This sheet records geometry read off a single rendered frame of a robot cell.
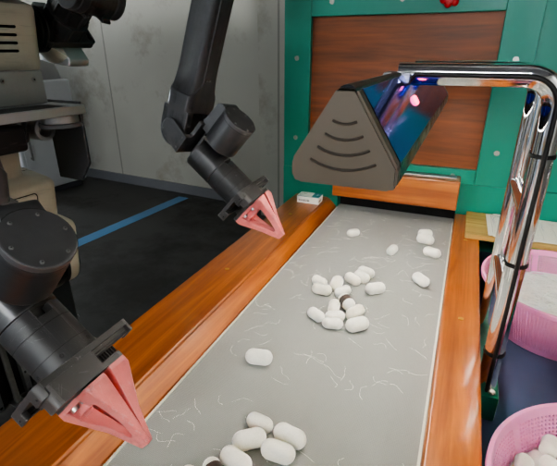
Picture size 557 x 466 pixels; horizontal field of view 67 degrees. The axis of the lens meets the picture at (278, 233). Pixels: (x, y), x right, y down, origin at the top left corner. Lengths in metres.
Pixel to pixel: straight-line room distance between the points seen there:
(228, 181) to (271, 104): 2.28
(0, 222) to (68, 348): 0.12
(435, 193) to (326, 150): 0.76
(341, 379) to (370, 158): 0.35
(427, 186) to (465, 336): 0.48
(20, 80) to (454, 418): 0.88
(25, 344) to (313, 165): 0.28
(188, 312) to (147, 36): 3.25
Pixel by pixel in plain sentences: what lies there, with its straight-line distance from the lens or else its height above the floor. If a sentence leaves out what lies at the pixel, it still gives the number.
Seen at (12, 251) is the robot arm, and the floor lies 1.00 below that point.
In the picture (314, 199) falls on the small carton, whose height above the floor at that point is 0.78.
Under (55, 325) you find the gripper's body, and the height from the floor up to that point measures 0.92.
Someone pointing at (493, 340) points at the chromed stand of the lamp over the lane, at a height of 0.79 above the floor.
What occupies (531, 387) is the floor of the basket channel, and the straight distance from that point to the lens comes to 0.77.
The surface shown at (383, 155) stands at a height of 1.07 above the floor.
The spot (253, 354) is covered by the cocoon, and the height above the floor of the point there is 0.76.
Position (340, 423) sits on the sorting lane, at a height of 0.74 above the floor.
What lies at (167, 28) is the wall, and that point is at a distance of 3.65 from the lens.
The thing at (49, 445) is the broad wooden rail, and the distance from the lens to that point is 0.54.
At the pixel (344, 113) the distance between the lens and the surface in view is 0.31.
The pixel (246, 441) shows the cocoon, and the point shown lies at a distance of 0.50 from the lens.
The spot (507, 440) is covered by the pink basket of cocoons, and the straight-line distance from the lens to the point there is 0.56.
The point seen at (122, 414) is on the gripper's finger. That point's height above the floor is 0.85.
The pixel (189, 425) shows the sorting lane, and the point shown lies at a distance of 0.54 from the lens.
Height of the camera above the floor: 1.13
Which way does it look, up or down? 23 degrees down
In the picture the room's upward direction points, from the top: straight up
